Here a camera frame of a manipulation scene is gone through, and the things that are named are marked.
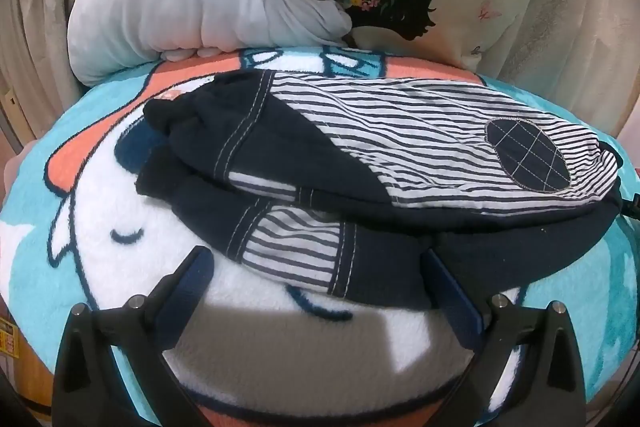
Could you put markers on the teal cartoon printed blanket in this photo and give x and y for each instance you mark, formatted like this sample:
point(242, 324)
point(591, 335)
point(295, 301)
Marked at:
point(150, 227)

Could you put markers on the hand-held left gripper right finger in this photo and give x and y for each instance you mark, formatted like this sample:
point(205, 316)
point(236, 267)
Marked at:
point(452, 302)

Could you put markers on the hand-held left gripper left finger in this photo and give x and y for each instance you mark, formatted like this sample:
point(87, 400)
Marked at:
point(193, 286)

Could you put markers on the navy striped pants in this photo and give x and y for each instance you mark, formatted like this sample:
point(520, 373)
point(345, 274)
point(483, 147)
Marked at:
point(325, 157)

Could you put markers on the grey plush pillow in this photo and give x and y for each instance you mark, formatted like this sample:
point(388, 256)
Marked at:
point(175, 2)

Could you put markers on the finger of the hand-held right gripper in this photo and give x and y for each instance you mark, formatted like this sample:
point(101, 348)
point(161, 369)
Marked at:
point(633, 206)

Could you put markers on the cardboard box with yellow label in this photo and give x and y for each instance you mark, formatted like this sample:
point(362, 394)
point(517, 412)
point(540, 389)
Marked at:
point(20, 372)

